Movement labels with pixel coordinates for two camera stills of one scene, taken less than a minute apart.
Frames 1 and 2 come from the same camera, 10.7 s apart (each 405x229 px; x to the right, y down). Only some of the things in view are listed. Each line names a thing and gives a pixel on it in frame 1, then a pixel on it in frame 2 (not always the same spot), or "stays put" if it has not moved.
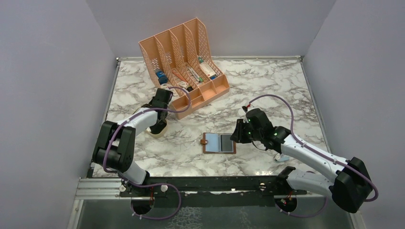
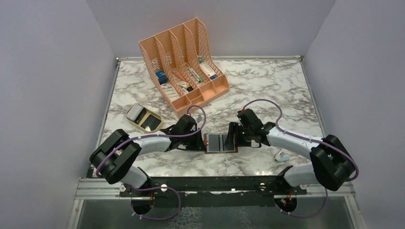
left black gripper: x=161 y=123 -> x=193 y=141
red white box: x=207 y=69 stays put
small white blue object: x=281 y=158 stays put
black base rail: x=212 y=191 stays put
